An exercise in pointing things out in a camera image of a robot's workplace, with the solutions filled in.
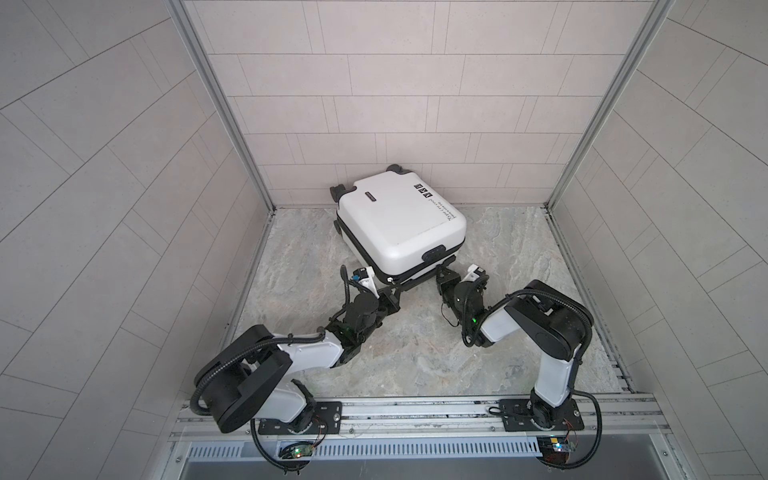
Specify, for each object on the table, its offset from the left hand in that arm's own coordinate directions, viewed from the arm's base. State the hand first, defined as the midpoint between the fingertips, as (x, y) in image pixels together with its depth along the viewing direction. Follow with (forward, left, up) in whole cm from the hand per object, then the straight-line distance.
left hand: (413, 284), depth 81 cm
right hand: (+9, -5, -5) cm, 11 cm away
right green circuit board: (-36, -32, -12) cm, 49 cm away
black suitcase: (+14, +5, +9) cm, 17 cm away
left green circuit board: (-37, +26, -8) cm, 46 cm away
